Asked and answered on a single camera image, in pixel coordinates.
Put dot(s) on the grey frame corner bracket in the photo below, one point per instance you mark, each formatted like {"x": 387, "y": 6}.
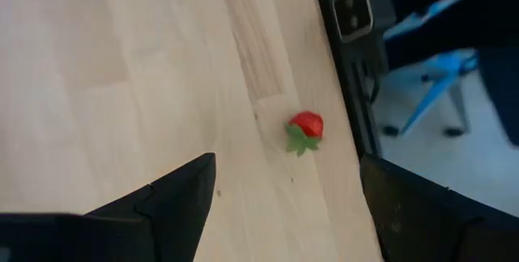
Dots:
{"x": 353, "y": 10}

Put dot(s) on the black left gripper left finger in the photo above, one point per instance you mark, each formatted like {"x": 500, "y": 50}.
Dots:
{"x": 121, "y": 233}

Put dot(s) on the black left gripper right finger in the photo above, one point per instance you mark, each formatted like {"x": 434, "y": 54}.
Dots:
{"x": 438, "y": 229}

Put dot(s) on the black aluminium table frame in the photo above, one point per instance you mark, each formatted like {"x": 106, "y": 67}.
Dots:
{"x": 353, "y": 91}

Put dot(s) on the blue chair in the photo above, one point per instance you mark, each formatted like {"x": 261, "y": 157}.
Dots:
{"x": 434, "y": 87}

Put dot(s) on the red toy strawberry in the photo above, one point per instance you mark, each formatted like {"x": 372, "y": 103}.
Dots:
{"x": 306, "y": 126}

